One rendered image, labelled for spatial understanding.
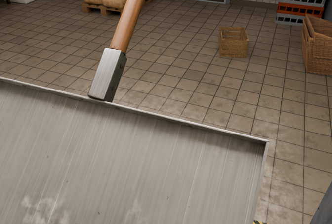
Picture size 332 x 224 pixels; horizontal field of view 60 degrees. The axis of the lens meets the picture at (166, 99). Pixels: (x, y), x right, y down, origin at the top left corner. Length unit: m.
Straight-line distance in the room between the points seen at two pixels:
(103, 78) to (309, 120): 2.38
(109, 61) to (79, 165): 0.18
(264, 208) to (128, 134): 1.58
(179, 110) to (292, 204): 1.16
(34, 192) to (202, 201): 0.27
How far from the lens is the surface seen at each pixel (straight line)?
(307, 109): 2.86
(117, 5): 4.55
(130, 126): 0.48
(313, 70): 3.46
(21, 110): 0.59
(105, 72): 0.49
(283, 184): 2.14
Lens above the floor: 1.57
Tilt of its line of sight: 36 degrees down
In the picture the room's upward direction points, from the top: straight up
